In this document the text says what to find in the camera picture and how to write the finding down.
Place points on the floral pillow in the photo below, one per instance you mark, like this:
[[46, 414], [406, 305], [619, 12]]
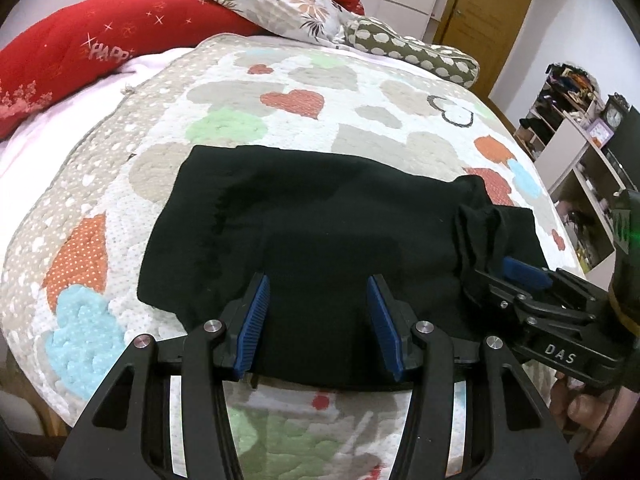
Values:
[[295, 5]]

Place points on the cluttered shelf unit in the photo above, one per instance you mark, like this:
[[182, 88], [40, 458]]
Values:
[[570, 125]]

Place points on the olive spotted pillow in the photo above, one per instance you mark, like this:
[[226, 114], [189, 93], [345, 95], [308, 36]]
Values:
[[415, 50]]

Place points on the dark mantel clock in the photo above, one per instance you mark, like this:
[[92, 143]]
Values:
[[614, 112]]

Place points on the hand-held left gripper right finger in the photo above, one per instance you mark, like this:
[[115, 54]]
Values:
[[385, 325]]

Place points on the heart pattern quilted blanket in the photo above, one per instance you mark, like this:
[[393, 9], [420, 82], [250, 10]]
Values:
[[150, 200]]

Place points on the black pants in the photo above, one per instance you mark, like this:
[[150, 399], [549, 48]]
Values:
[[310, 230]]

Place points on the wooden door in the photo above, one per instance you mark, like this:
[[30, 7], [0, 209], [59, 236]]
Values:
[[490, 15]]

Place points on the white bed sheet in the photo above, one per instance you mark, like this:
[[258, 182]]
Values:
[[30, 145]]

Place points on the person's right hand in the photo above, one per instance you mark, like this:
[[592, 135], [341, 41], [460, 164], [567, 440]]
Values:
[[582, 405]]

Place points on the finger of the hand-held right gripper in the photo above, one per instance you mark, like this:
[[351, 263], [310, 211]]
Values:
[[500, 292], [522, 270]]

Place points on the long red pillow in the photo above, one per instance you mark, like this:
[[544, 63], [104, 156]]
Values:
[[100, 30]]

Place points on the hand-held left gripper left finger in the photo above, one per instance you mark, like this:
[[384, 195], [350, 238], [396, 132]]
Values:
[[252, 325]]

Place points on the wooden bed frame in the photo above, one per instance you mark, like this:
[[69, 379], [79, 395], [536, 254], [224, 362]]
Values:
[[25, 390]]

